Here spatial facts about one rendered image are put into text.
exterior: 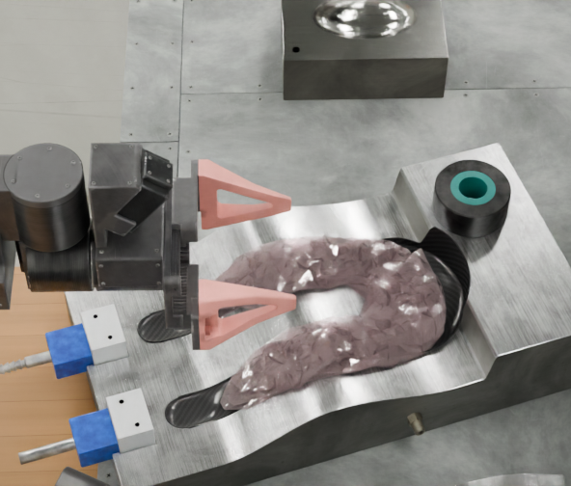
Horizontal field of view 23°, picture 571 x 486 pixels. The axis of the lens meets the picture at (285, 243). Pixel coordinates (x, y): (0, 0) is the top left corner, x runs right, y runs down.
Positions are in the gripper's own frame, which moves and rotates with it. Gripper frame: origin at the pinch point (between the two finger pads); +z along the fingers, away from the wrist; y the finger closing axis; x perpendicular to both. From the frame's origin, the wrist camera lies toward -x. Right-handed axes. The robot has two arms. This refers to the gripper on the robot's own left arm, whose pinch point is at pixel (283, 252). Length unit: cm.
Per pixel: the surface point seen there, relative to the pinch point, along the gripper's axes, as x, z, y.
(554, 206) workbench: 39, 34, 36
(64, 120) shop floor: 121, -37, 128
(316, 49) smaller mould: 33, 7, 56
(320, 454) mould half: 37.9, 4.7, 3.4
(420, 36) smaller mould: 32, 19, 58
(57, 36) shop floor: 121, -40, 152
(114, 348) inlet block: 32.6, -16.1, 13.1
